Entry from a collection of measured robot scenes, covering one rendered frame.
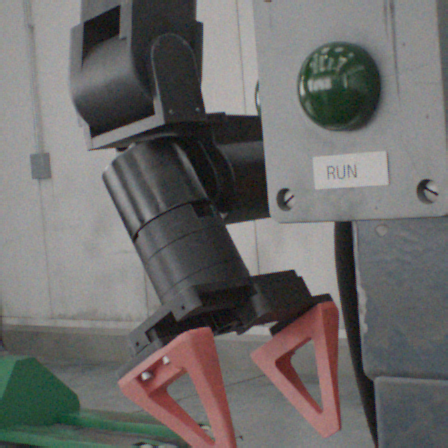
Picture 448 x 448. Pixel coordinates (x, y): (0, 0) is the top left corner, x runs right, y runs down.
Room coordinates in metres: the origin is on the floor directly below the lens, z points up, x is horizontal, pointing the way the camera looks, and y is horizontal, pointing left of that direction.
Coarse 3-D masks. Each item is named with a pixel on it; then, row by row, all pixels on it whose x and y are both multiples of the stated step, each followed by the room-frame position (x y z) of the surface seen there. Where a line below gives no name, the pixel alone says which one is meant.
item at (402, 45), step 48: (288, 0) 0.41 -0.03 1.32; (336, 0) 0.40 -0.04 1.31; (384, 0) 0.39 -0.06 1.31; (432, 0) 0.38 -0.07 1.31; (288, 48) 0.42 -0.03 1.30; (384, 48) 0.39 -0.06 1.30; (432, 48) 0.38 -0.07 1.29; (288, 96) 0.42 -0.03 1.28; (384, 96) 0.39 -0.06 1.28; (432, 96) 0.38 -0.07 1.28; (288, 144) 0.42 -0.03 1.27; (336, 144) 0.40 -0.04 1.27; (384, 144) 0.39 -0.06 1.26; (432, 144) 0.38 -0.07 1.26; (288, 192) 0.42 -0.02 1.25; (336, 192) 0.41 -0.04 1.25; (384, 192) 0.39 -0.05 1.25; (432, 192) 0.38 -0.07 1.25
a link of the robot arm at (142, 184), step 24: (144, 144) 0.74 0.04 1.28; (168, 144) 0.74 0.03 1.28; (192, 144) 0.78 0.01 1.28; (120, 168) 0.74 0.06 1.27; (144, 168) 0.73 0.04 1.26; (168, 168) 0.73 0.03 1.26; (192, 168) 0.75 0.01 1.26; (216, 168) 0.77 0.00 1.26; (120, 192) 0.74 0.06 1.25; (144, 192) 0.73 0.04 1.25; (168, 192) 0.73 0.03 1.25; (192, 192) 0.73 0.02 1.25; (216, 192) 0.77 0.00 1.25; (120, 216) 0.75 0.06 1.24; (144, 216) 0.73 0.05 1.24
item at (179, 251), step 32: (160, 224) 0.72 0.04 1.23; (192, 224) 0.72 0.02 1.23; (224, 224) 0.74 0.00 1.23; (160, 256) 0.72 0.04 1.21; (192, 256) 0.71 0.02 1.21; (224, 256) 0.72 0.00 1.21; (160, 288) 0.72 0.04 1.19; (192, 288) 0.68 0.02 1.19; (224, 288) 0.69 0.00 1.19; (160, 320) 0.69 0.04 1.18; (192, 320) 0.72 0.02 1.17; (224, 320) 0.72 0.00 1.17
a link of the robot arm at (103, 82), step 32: (96, 0) 0.76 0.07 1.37; (128, 0) 0.74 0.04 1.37; (160, 0) 0.75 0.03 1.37; (192, 0) 0.77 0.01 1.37; (96, 32) 0.77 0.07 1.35; (128, 32) 0.73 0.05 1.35; (160, 32) 0.74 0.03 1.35; (192, 32) 0.76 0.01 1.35; (96, 64) 0.75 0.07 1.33; (128, 64) 0.72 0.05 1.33; (96, 96) 0.75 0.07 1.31; (128, 96) 0.73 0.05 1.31; (96, 128) 0.78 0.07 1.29
